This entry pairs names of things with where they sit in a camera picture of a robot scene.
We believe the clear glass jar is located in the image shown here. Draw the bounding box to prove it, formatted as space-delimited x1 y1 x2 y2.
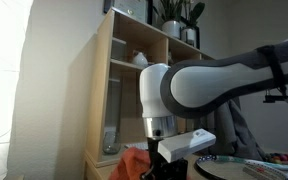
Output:
102 130 122 155

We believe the orange terry towel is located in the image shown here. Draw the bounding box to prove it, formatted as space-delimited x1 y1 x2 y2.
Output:
108 146 152 180

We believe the potted plant wide white pot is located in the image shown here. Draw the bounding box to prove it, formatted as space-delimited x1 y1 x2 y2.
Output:
152 0 185 40

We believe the red orange small trinket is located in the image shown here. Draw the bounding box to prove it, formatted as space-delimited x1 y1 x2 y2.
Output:
266 152 288 165

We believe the white blue tennis racket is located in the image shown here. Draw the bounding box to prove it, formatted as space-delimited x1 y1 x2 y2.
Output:
194 154 288 180

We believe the white computer keyboard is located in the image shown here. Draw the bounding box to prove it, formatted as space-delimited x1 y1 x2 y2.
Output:
123 142 149 151

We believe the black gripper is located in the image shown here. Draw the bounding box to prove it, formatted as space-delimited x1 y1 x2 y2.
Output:
140 135 189 180

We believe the white window curtain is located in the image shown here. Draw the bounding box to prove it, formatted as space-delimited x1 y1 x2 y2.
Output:
0 0 35 180

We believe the grey hooded sweatshirt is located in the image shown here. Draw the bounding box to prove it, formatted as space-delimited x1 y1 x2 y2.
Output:
202 99 268 162

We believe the potted plant narrow white pot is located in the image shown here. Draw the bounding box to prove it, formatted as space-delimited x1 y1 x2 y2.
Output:
180 0 207 48

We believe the black stand rod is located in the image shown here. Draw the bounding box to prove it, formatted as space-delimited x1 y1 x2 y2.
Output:
263 94 288 105

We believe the framed certificate black frame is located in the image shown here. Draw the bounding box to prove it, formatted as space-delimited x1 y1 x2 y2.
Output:
103 0 153 25

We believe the black arm strap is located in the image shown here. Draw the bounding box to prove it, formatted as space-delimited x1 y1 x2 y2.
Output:
256 44 288 98

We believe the light wooden shelf unit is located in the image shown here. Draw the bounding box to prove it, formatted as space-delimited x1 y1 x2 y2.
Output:
83 8 215 180

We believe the grey shelf storage box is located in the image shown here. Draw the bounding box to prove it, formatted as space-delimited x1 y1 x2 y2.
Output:
111 37 128 62

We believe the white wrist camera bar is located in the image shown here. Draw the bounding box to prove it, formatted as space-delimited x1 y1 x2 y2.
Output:
157 128 217 164

